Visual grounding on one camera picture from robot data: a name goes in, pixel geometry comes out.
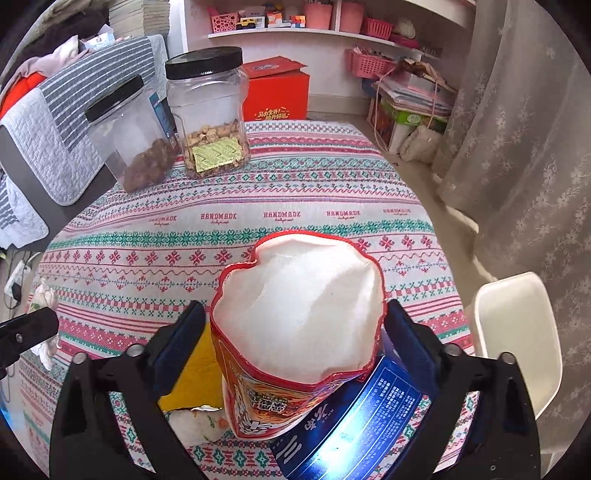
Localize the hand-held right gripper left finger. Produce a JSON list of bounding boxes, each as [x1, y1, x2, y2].
[[50, 300, 206, 480]]

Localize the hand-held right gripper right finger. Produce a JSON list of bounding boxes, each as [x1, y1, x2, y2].
[[387, 299, 541, 480]]

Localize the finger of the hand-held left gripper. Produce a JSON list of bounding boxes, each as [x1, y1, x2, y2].
[[0, 307, 60, 370]]

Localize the white plastic chair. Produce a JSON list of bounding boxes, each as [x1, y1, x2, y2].
[[471, 271, 563, 467]]

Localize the red snack bag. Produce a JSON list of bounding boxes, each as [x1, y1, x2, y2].
[[210, 232, 386, 439]]

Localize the yellow packet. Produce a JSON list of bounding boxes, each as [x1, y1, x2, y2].
[[159, 323, 225, 412]]

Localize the white power strip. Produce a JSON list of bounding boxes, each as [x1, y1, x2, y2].
[[4, 261, 31, 298]]

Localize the white crumpled wrapper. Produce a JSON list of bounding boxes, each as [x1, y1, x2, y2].
[[168, 406, 232, 446]]

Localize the blue cardboard box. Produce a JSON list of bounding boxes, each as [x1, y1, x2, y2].
[[270, 355, 437, 480]]

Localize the striped quilt seat cover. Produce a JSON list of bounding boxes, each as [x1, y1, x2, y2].
[[0, 178, 49, 250]]

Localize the grey sofa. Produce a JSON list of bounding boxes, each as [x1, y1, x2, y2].
[[0, 124, 116, 250]]

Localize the white cloth bag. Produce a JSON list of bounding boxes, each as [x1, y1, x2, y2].
[[399, 126, 446, 162]]

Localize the clear jar with brown snacks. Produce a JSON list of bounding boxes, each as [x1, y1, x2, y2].
[[84, 75, 182, 193]]

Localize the grey striped quilt cover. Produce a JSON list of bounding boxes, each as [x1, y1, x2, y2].
[[0, 34, 167, 206]]

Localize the green-print cardboard box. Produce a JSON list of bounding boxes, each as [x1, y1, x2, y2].
[[374, 99, 448, 155]]

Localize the floral lace curtain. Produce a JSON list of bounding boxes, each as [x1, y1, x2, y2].
[[431, 0, 591, 444]]

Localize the clear jar with peanuts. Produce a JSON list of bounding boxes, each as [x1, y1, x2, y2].
[[165, 46, 252, 180]]

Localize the orange cloth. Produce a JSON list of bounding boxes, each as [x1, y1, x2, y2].
[[0, 74, 47, 118]]

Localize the stack of papers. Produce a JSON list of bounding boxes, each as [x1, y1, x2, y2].
[[373, 69, 458, 118]]

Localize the red cardboard box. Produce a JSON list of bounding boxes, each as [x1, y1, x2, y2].
[[241, 56, 310, 122]]

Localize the pink cloth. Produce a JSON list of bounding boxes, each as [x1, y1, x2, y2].
[[16, 36, 81, 77]]

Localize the large pink plastic basket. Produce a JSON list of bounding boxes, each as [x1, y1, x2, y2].
[[346, 48, 398, 80]]

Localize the white paper box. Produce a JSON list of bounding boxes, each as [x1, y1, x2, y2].
[[81, 25, 114, 51]]

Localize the dark clothes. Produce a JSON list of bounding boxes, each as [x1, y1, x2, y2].
[[18, 9, 109, 61]]

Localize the small pink plastic basket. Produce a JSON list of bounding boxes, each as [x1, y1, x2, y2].
[[361, 17, 394, 40]]

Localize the pink lattice box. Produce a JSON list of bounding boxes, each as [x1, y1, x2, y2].
[[208, 14, 241, 34]]

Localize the white bookshelf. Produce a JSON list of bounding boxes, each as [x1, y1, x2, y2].
[[178, 0, 476, 116]]

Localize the stack of books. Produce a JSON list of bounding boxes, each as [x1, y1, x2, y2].
[[108, 0, 171, 40]]

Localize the pink storage bin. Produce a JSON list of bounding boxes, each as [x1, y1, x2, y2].
[[339, 0, 365, 33], [303, 0, 333, 29]]

